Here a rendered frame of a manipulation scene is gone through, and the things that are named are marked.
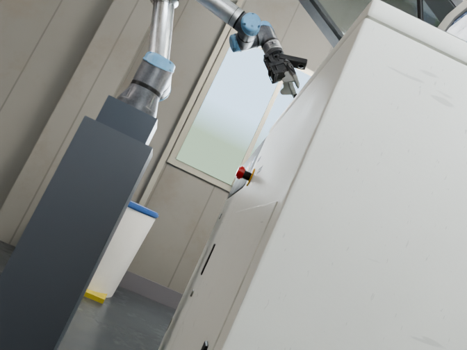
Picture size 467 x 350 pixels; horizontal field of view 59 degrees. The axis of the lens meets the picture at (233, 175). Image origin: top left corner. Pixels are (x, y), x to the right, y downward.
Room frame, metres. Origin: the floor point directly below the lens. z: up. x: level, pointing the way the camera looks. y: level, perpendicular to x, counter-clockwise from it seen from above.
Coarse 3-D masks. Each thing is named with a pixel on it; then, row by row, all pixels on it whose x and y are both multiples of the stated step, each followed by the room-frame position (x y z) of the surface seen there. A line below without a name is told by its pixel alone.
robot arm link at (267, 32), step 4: (264, 24) 1.59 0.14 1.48; (268, 24) 1.59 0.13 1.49; (260, 28) 1.59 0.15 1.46; (264, 28) 1.58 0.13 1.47; (268, 28) 1.58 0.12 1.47; (272, 28) 1.60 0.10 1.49; (260, 32) 1.58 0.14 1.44; (264, 32) 1.58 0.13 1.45; (268, 32) 1.58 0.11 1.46; (272, 32) 1.58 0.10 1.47; (260, 36) 1.58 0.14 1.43; (264, 36) 1.58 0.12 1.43; (268, 36) 1.57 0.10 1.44; (272, 36) 1.57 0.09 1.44; (276, 36) 1.59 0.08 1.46; (260, 40) 1.59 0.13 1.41; (264, 40) 1.58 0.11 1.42; (268, 40) 1.57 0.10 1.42; (260, 44) 1.60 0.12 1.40
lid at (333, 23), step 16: (304, 0) 1.83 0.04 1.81; (320, 0) 1.75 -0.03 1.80; (336, 0) 1.65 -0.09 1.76; (352, 0) 1.57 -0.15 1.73; (368, 0) 1.49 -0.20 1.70; (384, 0) 1.41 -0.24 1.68; (400, 0) 1.35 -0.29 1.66; (416, 0) 1.29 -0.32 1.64; (432, 0) 1.21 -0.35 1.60; (448, 0) 1.16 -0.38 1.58; (320, 16) 1.80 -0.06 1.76; (336, 16) 1.73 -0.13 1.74; (352, 16) 1.63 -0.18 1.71; (416, 16) 1.33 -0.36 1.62; (432, 16) 1.28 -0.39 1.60; (336, 32) 1.81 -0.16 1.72
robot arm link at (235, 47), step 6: (234, 36) 1.57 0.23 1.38; (258, 36) 1.58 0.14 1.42; (234, 42) 1.57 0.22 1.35; (240, 42) 1.55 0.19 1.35; (252, 42) 1.56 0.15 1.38; (258, 42) 1.59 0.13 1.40; (234, 48) 1.59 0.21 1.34; (240, 48) 1.59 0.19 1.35; (246, 48) 1.59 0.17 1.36; (252, 48) 1.61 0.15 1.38
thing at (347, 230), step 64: (384, 64) 0.47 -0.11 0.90; (448, 64) 0.47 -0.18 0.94; (320, 128) 0.47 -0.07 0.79; (384, 128) 0.47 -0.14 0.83; (448, 128) 0.47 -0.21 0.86; (256, 192) 0.78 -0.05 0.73; (320, 192) 0.47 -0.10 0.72; (384, 192) 0.47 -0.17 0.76; (448, 192) 0.47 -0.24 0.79; (256, 256) 0.49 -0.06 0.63; (320, 256) 0.47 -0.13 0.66; (384, 256) 0.47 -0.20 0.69; (448, 256) 0.47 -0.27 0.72; (192, 320) 0.89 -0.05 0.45; (256, 320) 0.47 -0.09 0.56; (320, 320) 0.47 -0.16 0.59; (384, 320) 0.47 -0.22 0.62; (448, 320) 0.47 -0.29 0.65
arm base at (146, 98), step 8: (136, 80) 1.41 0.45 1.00; (128, 88) 1.41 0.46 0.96; (136, 88) 1.40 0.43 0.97; (144, 88) 1.40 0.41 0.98; (152, 88) 1.41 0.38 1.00; (120, 96) 1.40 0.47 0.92; (128, 96) 1.39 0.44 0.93; (136, 96) 1.39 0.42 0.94; (144, 96) 1.39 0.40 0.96; (152, 96) 1.41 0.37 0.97; (160, 96) 1.45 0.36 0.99; (136, 104) 1.38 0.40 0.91; (144, 104) 1.39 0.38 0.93; (152, 104) 1.42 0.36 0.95; (152, 112) 1.42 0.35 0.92
